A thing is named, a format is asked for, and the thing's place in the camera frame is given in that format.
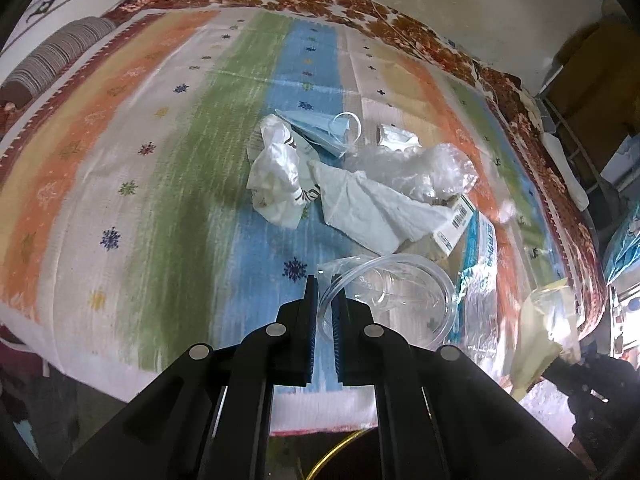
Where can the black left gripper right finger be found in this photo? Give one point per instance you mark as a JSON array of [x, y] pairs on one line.
[[353, 363]]

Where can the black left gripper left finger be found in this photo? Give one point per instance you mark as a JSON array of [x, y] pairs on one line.
[[295, 348]]

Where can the clear plastic tube coil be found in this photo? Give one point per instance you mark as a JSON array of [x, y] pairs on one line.
[[407, 293]]

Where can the white green medicine box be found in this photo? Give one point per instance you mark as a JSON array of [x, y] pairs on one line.
[[440, 244]]

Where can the white printed paper bag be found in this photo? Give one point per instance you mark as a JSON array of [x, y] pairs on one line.
[[279, 181]]

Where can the clear plastic bag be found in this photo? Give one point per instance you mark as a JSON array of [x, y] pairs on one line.
[[428, 175]]

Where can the silver foil wrapper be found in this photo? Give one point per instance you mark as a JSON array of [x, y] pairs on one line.
[[397, 139]]

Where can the blue white mask package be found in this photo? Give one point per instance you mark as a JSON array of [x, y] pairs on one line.
[[476, 323]]

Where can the colourful striped bed cover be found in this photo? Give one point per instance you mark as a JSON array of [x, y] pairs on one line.
[[189, 172]]

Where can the yellowish plastic bag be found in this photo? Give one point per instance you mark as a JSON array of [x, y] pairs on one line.
[[547, 330]]

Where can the blue surgical face mask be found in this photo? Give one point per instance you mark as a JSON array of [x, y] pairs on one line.
[[336, 134]]

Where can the red floral blanket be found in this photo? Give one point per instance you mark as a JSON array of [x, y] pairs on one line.
[[400, 25]]

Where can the grey striped bolster pillow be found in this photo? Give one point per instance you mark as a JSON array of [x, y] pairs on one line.
[[43, 65]]

